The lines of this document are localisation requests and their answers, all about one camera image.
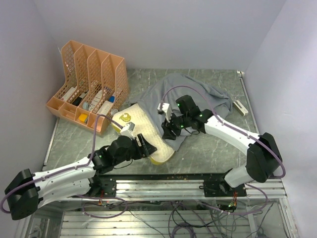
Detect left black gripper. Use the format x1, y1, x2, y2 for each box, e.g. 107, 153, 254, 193
114, 133, 157, 165

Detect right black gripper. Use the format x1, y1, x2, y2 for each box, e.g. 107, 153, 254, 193
161, 112, 190, 140

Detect cream yellow pillow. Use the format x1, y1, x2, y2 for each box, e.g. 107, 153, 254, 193
112, 104, 175, 165

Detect grey pillowcase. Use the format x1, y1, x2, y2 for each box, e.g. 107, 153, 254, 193
130, 73, 233, 151

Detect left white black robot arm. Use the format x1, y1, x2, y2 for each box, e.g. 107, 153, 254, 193
0, 134, 157, 221

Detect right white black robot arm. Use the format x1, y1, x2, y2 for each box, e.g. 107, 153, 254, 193
158, 95, 282, 196

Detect blue capped item in organizer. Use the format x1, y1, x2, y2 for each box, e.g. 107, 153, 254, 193
108, 96, 115, 103

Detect yellow item in organizer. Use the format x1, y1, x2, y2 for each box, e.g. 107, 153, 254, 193
77, 114, 88, 123

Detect small white block on table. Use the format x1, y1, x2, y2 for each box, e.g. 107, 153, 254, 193
233, 100, 249, 117

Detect orange plastic file organizer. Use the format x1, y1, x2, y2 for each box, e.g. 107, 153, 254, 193
46, 40, 129, 135

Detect white red box in organizer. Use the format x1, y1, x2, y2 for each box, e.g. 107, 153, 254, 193
61, 87, 79, 103

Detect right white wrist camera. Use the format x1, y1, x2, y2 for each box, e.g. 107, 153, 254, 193
158, 102, 172, 122

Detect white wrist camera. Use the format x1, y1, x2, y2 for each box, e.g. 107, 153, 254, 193
158, 102, 172, 122
120, 122, 135, 139

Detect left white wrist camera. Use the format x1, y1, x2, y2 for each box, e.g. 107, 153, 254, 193
120, 122, 135, 139

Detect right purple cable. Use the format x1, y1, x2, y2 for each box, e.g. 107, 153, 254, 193
160, 85, 286, 217

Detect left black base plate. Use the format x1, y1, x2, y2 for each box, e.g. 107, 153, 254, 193
94, 180, 116, 197

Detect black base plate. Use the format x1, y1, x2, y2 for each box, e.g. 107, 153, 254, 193
199, 180, 247, 198
94, 180, 116, 197

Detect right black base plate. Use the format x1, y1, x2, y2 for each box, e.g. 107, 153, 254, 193
199, 180, 247, 198

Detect tangled cables under table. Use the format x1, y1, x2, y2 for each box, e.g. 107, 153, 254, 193
81, 198, 275, 238

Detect aluminium mounting rail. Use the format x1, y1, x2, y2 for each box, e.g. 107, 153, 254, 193
35, 177, 287, 204

